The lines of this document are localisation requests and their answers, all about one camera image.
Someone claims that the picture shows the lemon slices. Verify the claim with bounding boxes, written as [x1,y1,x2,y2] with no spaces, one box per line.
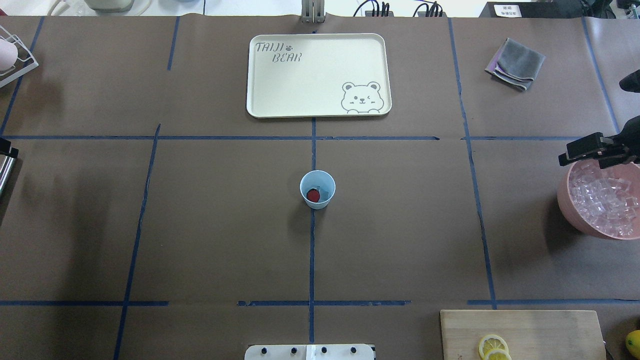
[477,333,512,360]

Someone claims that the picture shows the cream bear tray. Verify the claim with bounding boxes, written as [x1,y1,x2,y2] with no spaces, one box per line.
[246,33,393,119]

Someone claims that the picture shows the red strawberry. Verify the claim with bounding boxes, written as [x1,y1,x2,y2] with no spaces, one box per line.
[305,187,322,203]

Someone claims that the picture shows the light blue cup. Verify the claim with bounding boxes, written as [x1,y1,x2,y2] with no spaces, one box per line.
[299,170,336,210]

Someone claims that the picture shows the wooden cutting board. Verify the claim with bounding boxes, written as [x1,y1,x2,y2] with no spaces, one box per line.
[439,309,607,360]

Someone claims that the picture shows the steel muddler with black tip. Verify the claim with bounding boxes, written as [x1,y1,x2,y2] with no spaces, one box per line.
[0,138,19,195]

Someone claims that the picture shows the grey folded cloth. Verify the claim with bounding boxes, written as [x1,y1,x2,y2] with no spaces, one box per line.
[484,38,546,92]

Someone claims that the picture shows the pink plastic cup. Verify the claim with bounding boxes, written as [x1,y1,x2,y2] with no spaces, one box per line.
[0,38,19,72]

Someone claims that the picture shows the whole lemon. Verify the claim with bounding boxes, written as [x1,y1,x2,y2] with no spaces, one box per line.
[625,330,640,360]

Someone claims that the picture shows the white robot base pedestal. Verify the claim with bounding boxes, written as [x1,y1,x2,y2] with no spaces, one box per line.
[244,343,377,360]

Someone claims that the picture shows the pink bowl of ice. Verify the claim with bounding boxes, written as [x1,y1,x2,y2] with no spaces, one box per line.
[557,160,640,240]

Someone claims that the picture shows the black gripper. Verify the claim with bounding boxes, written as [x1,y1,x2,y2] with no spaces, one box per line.
[558,116,640,170]

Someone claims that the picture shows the aluminium frame post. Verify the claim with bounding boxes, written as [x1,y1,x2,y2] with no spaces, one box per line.
[301,0,326,24]

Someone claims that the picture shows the white wire cup rack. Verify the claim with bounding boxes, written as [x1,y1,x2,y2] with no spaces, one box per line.
[0,26,39,88]

